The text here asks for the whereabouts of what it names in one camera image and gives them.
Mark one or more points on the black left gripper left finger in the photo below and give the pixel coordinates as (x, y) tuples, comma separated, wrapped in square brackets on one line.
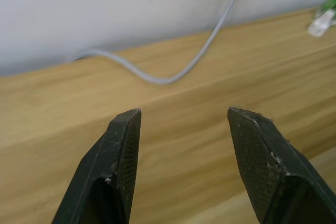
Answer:
[(110, 161)]

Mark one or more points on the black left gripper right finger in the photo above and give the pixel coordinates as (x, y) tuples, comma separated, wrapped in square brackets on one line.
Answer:
[(265, 161)]

